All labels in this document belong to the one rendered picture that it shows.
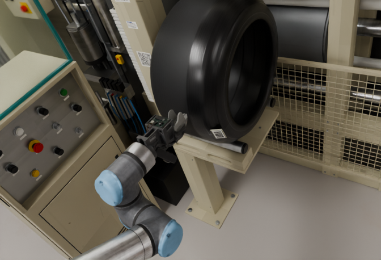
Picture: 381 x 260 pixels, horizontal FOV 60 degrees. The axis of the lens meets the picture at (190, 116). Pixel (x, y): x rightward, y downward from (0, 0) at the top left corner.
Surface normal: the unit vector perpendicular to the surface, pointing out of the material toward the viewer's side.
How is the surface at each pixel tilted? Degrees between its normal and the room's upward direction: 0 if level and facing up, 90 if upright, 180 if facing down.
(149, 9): 90
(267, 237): 0
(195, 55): 43
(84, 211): 90
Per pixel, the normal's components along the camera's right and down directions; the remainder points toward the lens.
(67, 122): 0.82, 0.23
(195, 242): -0.24, -0.70
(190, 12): -0.36, -0.53
